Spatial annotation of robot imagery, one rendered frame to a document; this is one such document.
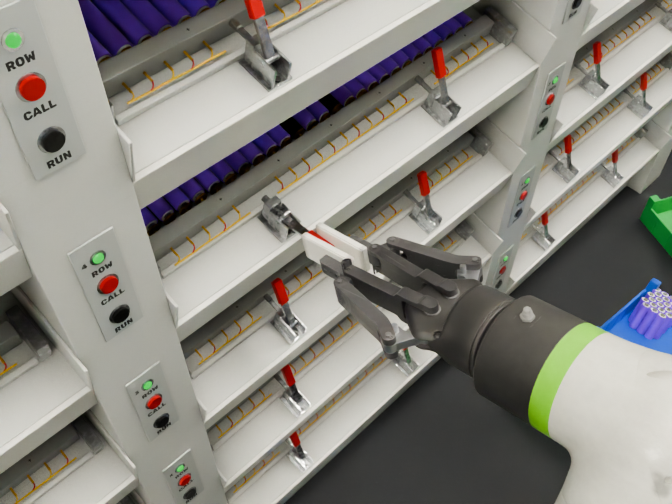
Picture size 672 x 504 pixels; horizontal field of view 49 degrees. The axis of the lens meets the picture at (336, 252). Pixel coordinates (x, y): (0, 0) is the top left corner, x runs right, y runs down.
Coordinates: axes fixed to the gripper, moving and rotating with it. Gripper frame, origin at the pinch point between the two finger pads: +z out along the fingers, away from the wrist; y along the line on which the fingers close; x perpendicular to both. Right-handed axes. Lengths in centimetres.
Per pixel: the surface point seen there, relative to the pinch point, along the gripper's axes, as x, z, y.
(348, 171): -0.3, 9.6, 11.0
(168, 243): 3.6, 11.7, -11.5
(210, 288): -1.2, 7.9, -10.6
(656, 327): -74, 0, 75
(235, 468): -40.1, 17.9, -12.9
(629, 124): -40, 19, 92
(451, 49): 4.1, 12.5, 33.5
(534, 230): -57, 26, 70
